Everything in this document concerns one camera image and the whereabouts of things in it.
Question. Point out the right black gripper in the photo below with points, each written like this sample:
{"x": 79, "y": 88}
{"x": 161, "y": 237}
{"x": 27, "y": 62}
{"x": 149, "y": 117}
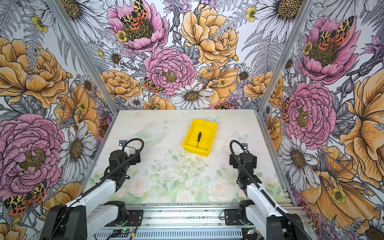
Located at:
{"x": 232, "y": 162}

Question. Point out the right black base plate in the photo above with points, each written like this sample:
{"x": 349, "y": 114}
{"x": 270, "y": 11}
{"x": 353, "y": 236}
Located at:
{"x": 233, "y": 217}

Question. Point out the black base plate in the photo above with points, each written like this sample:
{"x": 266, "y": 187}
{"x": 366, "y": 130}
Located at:
{"x": 134, "y": 218}
{"x": 233, "y": 217}

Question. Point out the white vented cable duct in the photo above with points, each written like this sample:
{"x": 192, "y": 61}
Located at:
{"x": 169, "y": 234}

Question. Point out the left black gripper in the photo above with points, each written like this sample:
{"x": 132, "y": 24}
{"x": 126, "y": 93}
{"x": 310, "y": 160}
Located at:
{"x": 137, "y": 160}

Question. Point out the yellow plastic bin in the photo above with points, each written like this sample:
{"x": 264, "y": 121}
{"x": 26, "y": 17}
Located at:
{"x": 208, "y": 130}

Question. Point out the black handled screwdriver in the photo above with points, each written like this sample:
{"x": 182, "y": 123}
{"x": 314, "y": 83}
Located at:
{"x": 199, "y": 139}

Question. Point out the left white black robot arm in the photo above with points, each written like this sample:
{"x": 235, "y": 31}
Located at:
{"x": 83, "y": 217}

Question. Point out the left aluminium corner post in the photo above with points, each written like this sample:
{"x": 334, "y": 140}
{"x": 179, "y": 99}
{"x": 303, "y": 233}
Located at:
{"x": 67, "y": 27}

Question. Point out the aluminium front rail frame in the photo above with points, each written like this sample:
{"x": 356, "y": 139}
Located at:
{"x": 186, "y": 216}

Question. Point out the aluminium corner post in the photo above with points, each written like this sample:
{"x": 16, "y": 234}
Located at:
{"x": 67, "y": 27}
{"x": 303, "y": 15}

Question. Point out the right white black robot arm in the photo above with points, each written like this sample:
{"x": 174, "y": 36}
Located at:
{"x": 271, "y": 220}

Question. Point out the right aluminium corner post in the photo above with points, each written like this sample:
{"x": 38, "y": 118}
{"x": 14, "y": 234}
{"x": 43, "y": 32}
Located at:
{"x": 303, "y": 15}

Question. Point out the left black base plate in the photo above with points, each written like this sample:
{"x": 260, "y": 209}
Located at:
{"x": 134, "y": 218}

